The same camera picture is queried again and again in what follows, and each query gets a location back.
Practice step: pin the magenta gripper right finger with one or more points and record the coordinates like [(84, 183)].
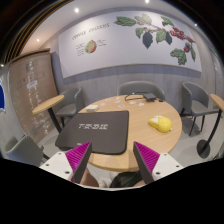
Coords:
[(146, 159)]

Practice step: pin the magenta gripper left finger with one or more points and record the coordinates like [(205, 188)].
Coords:
[(78, 158)]

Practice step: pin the yellow computer mouse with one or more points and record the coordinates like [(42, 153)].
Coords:
[(161, 123)]

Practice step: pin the dark grey mouse pad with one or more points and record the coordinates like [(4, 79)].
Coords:
[(108, 132)]

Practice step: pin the round wooden table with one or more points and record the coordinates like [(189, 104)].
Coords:
[(139, 130)]

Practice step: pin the small white box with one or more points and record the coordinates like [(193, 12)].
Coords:
[(92, 108)]

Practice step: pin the grey chair front left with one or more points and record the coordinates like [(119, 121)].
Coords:
[(25, 151)]

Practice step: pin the grey chair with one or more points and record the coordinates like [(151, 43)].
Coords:
[(72, 103), (195, 102), (141, 87), (25, 151)]

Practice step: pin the grey chair back left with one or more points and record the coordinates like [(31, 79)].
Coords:
[(72, 103)]

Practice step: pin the black power adapter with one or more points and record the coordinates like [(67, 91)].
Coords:
[(149, 96)]

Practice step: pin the small wooden side table left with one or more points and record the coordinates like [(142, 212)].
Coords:
[(48, 105)]

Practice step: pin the grey chair back centre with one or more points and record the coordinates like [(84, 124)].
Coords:
[(141, 87)]

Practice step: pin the grey chair right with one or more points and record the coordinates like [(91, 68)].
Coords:
[(195, 102)]

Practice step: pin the coffee cherries wall poster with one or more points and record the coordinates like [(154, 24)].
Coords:
[(127, 38)]

